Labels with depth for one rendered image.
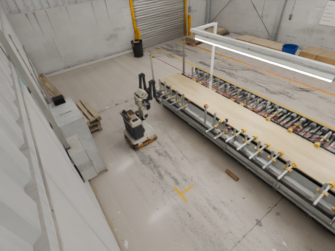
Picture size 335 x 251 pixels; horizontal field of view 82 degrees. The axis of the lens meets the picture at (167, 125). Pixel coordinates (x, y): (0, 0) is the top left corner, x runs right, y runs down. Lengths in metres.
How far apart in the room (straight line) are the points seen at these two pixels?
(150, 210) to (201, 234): 0.99
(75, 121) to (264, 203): 3.71
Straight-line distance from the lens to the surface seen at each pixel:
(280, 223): 4.16
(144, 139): 4.77
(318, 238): 4.31
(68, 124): 3.68
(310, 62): 3.06
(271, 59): 3.25
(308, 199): 3.71
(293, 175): 3.89
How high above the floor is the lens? 3.54
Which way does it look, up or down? 41 degrees down
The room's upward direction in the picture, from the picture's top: 5 degrees counter-clockwise
